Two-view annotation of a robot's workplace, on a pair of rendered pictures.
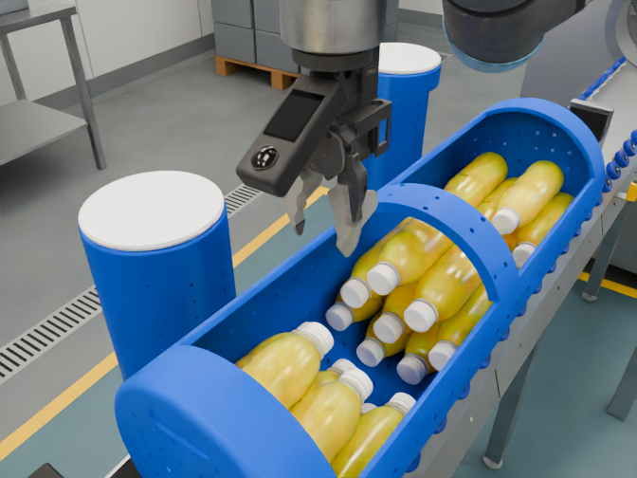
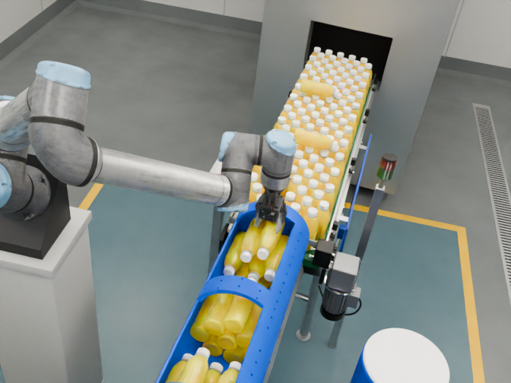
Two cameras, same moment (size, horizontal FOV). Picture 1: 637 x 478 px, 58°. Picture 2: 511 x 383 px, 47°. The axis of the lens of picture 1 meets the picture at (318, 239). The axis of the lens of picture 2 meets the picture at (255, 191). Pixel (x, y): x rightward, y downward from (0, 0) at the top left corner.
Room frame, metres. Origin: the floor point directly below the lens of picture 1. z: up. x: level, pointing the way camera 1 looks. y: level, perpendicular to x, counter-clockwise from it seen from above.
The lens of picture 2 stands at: (1.76, -0.69, 2.58)
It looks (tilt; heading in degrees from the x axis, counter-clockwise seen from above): 39 degrees down; 154
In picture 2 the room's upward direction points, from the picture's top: 8 degrees clockwise
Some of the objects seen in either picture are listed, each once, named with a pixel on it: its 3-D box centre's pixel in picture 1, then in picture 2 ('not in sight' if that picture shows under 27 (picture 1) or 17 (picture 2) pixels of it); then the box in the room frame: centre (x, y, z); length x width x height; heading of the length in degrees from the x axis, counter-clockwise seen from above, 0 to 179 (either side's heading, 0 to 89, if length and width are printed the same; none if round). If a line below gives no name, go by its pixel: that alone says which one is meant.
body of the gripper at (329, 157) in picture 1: (336, 105); (271, 199); (0.52, -0.02, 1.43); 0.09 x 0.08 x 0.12; 142
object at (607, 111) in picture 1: (583, 134); not in sight; (1.34, -0.67, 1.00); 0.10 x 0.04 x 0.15; 52
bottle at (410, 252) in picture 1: (418, 245); (242, 305); (0.67, -0.14, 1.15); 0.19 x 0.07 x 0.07; 142
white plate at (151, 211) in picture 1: (153, 207); (405, 363); (0.96, 0.33, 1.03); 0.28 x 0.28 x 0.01
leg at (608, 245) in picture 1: (610, 238); not in sight; (1.85, -1.15, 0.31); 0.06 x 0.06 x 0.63; 52
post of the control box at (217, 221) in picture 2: not in sight; (213, 270); (-0.06, 0.04, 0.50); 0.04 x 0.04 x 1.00; 52
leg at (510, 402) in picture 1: (511, 397); not in sight; (1.07, -0.55, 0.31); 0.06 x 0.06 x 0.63; 52
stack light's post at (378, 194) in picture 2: not in sight; (353, 275); (0.20, 0.66, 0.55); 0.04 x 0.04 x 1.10; 52
